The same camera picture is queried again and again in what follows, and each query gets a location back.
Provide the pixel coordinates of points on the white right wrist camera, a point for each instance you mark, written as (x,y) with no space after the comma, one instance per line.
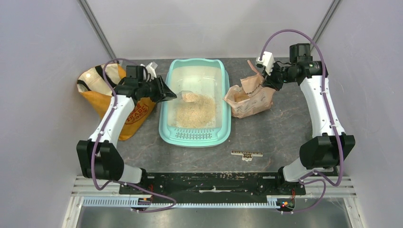
(266,62)

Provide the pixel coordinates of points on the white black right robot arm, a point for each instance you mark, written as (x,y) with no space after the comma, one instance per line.
(329,144)

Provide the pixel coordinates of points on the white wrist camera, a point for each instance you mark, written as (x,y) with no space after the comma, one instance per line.
(149,72)
(266,62)

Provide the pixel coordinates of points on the orange Trader Joe's bag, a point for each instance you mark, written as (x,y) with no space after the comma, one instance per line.
(92,86)

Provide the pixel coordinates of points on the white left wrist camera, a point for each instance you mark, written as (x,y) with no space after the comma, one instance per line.
(149,72)

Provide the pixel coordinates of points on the teal plastic litter box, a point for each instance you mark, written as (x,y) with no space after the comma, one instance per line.
(203,77)

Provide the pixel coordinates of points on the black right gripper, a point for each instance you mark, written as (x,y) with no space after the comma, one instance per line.
(269,80)

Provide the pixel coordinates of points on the pink cat litter bag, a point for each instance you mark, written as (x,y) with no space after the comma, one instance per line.
(251,97)

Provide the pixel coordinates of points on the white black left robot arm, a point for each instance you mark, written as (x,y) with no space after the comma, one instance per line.
(123,98)

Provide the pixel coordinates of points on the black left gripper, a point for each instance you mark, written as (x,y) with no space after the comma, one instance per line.
(164,93)

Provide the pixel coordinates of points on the tan litter pile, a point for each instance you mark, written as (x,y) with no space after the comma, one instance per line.
(199,114)

